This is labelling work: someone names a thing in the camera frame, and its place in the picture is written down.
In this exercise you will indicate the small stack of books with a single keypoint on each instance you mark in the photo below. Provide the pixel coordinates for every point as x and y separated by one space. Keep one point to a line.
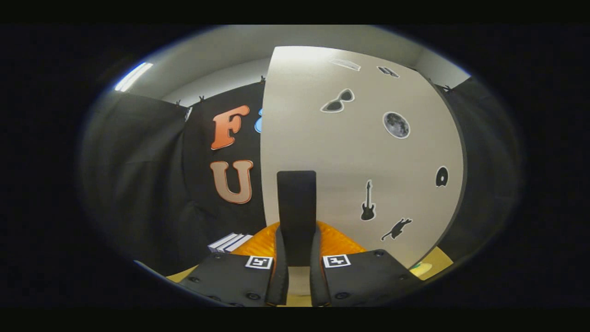
229 242

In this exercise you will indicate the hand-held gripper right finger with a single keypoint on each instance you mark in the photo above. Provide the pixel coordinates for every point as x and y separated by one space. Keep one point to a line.
318 281

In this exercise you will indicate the black backdrop cloth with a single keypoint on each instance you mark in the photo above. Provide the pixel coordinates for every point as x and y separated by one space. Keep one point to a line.
138 184

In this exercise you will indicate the ceiling light strip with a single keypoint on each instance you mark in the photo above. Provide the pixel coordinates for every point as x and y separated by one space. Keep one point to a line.
133 76

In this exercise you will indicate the white cabinet door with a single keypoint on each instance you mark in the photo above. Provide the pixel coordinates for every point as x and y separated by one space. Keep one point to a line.
359 152

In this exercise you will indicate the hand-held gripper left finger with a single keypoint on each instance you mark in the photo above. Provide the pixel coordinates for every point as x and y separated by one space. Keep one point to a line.
279 281

